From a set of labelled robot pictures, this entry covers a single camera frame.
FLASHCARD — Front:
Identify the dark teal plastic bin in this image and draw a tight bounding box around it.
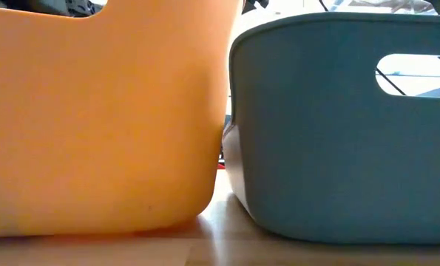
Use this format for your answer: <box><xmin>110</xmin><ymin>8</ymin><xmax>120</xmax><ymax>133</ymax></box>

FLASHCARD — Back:
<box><xmin>222</xmin><ymin>11</ymin><xmax>440</xmax><ymax>245</ymax></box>

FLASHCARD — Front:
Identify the yellow-orange plastic bin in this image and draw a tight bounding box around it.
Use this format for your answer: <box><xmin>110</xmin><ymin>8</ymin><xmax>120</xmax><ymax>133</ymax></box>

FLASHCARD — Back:
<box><xmin>0</xmin><ymin>0</ymin><xmax>241</xmax><ymax>238</ymax></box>

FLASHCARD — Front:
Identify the black overhead mount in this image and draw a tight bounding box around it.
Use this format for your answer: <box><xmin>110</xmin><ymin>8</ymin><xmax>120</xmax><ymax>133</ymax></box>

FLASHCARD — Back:
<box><xmin>240</xmin><ymin>0</ymin><xmax>270</xmax><ymax>16</ymax></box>

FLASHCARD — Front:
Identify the thin black cable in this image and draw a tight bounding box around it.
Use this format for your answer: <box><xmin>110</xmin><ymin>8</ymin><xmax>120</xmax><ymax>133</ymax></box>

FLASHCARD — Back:
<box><xmin>374</xmin><ymin>67</ymin><xmax>408</xmax><ymax>97</ymax></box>

